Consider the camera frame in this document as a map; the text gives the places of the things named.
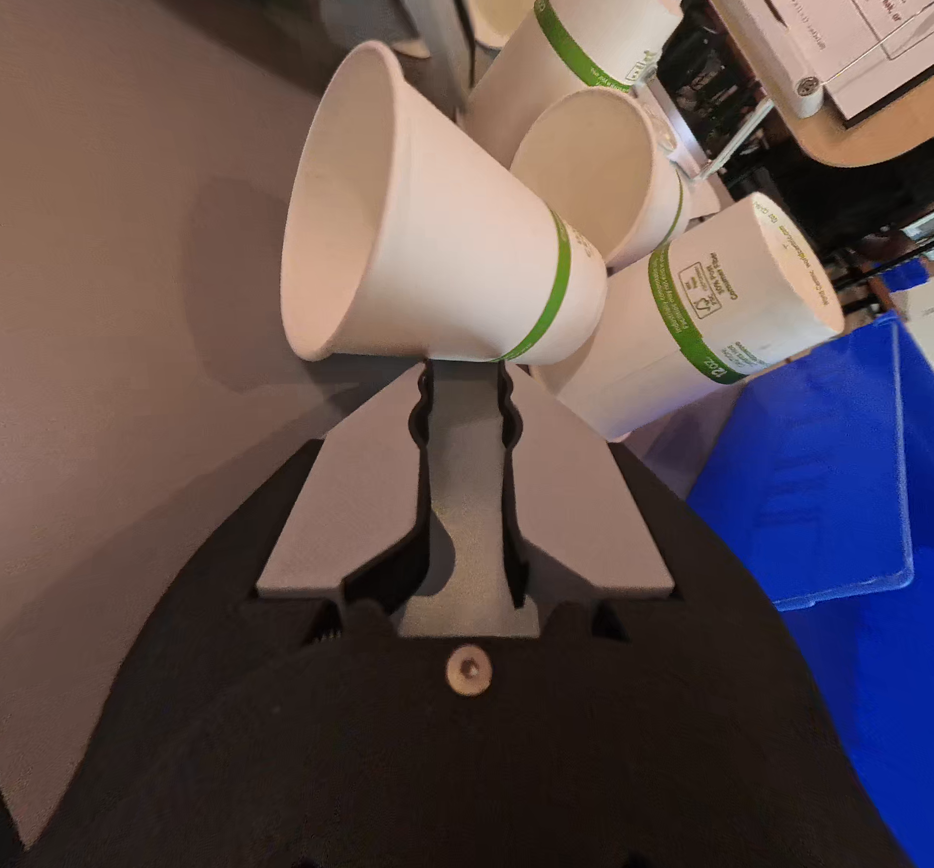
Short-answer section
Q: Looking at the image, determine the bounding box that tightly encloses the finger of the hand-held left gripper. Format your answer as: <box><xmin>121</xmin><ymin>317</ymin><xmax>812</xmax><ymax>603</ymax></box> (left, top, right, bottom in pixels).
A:
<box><xmin>320</xmin><ymin>0</ymin><xmax>414</xmax><ymax>56</ymax></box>
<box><xmin>397</xmin><ymin>0</ymin><xmax>480</xmax><ymax>115</ymax></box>

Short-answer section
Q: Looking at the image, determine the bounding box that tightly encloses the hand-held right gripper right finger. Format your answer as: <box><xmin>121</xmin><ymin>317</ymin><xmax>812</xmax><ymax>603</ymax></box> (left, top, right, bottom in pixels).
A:
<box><xmin>499</xmin><ymin>362</ymin><xmax>677</xmax><ymax>608</ymax></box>

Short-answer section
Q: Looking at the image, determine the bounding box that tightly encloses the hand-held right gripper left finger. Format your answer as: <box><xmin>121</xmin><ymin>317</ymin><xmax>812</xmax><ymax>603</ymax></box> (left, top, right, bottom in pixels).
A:
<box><xmin>255</xmin><ymin>361</ymin><xmax>433</xmax><ymax>603</ymax></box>

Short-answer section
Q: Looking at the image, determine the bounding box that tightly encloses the blue plastic bin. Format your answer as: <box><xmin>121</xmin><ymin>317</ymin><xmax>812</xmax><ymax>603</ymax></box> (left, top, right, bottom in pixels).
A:
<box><xmin>686</xmin><ymin>309</ymin><xmax>934</xmax><ymax>868</ymax></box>

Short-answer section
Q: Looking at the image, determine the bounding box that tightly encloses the board stand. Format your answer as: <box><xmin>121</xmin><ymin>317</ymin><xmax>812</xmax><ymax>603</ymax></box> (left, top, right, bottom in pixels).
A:
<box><xmin>633</xmin><ymin>0</ymin><xmax>776</xmax><ymax>184</ymax></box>

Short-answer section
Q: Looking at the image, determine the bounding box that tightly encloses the grey desk mat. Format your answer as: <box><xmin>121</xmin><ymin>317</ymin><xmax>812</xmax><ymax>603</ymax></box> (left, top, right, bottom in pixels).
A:
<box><xmin>0</xmin><ymin>0</ymin><xmax>738</xmax><ymax>592</ymax></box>

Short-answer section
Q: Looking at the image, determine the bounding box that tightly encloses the wooden instruction board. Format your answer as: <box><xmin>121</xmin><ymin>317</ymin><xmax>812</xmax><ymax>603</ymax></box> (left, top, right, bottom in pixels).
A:
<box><xmin>667</xmin><ymin>0</ymin><xmax>934</xmax><ymax>169</ymax></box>

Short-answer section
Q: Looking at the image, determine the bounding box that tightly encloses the white sheet holder bracket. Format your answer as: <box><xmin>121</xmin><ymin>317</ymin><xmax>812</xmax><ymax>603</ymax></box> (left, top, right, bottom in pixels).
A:
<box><xmin>670</xmin><ymin>0</ymin><xmax>827</xmax><ymax>119</ymax></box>

